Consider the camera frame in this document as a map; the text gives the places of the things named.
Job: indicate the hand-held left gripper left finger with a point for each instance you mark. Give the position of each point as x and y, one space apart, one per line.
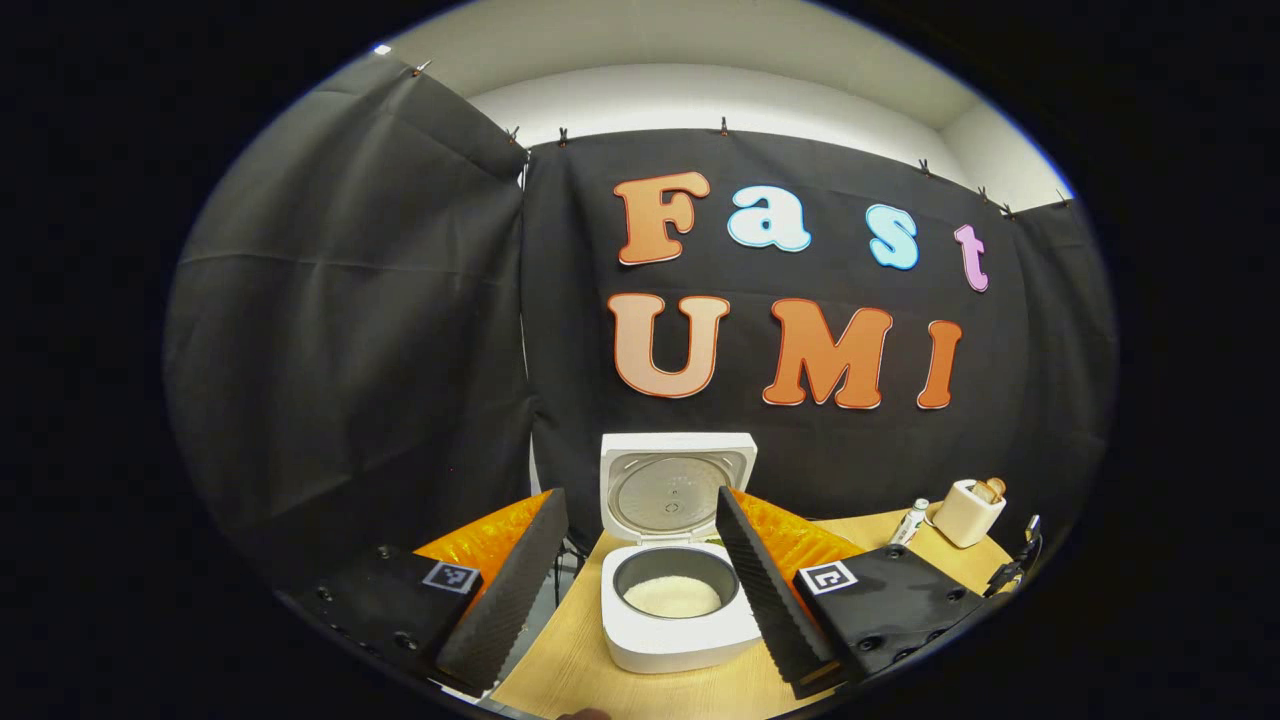
510 600

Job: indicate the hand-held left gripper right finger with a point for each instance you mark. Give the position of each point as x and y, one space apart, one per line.
760 590

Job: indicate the white rice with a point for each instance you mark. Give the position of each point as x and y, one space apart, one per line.
670 597

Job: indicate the white rice cooker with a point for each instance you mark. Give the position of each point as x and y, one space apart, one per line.
680 645

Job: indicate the toasted bread slice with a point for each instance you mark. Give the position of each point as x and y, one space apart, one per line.
981 492
996 487

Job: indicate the white toaster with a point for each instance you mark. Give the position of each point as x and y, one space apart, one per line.
965 520

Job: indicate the small white labelled bottle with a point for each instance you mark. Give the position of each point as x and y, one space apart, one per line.
908 525

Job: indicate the black backdrop cloth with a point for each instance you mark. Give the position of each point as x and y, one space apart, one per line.
350 350

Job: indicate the row of black cloth clips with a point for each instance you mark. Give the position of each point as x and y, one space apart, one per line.
723 127

